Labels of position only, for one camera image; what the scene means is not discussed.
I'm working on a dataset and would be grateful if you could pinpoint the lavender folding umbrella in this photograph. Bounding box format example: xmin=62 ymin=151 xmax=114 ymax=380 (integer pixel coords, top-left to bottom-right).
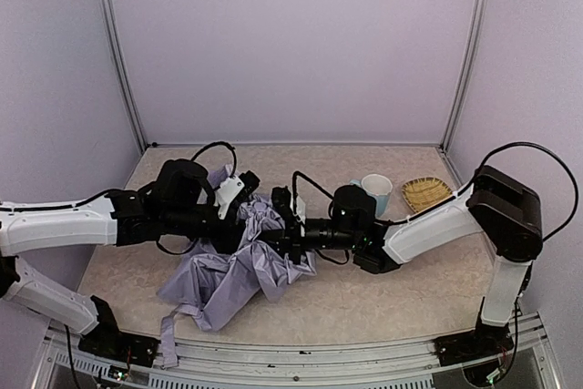
xmin=157 ymin=164 xmax=318 ymax=370

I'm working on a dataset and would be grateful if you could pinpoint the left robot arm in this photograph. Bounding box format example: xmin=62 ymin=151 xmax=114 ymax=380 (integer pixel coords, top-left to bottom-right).
xmin=1 ymin=159 xmax=260 ymax=339

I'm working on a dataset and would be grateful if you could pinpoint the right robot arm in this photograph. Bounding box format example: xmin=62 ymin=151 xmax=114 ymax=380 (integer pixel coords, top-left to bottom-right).
xmin=259 ymin=165 xmax=544 ymax=329

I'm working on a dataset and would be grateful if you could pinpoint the light blue mug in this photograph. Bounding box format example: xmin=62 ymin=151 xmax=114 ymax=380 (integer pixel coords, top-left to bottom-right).
xmin=350 ymin=173 xmax=394 ymax=219

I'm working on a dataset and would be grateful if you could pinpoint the woven bamboo tray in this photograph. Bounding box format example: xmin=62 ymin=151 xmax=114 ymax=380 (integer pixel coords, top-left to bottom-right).
xmin=401 ymin=177 xmax=453 ymax=213

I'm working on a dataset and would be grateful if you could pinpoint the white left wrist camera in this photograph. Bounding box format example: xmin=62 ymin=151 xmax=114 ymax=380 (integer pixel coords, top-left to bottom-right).
xmin=215 ymin=170 xmax=261 ymax=220

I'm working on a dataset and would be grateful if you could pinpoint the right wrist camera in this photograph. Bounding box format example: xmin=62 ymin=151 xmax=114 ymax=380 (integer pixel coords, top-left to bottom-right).
xmin=271 ymin=186 xmax=306 ymax=230

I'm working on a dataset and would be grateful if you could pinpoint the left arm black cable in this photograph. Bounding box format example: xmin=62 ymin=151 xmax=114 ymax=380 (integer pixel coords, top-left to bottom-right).
xmin=189 ymin=141 xmax=240 ymax=176

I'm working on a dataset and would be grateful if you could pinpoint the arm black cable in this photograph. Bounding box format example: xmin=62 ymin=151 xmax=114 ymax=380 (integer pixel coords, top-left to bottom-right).
xmin=473 ymin=141 xmax=578 ymax=242
xmin=189 ymin=141 xmax=240 ymax=176

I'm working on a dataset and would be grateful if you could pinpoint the front aluminium rail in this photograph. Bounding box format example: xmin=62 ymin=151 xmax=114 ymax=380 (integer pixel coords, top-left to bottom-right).
xmin=34 ymin=311 xmax=561 ymax=389

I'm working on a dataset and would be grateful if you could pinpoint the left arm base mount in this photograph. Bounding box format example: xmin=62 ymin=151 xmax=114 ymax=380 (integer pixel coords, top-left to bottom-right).
xmin=78 ymin=330 xmax=159 ymax=367

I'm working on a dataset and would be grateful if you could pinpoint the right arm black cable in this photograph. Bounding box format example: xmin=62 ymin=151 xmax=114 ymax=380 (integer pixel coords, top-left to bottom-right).
xmin=473 ymin=141 xmax=578 ymax=242

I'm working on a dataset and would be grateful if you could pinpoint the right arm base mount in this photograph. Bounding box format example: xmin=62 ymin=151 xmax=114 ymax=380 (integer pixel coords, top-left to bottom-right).
xmin=434 ymin=331 xmax=514 ymax=366

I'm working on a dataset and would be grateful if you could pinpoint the left aluminium frame post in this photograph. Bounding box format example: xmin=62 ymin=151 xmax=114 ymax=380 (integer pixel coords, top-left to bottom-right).
xmin=99 ymin=0 xmax=148 ymax=155

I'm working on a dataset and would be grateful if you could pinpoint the aluminium frame post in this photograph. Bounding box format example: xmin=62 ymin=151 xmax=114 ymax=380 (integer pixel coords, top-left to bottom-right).
xmin=440 ymin=0 xmax=487 ymax=155
xmin=99 ymin=0 xmax=148 ymax=155

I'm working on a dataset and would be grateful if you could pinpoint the right aluminium frame post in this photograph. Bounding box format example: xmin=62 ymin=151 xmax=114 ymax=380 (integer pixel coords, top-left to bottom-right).
xmin=440 ymin=0 xmax=487 ymax=155

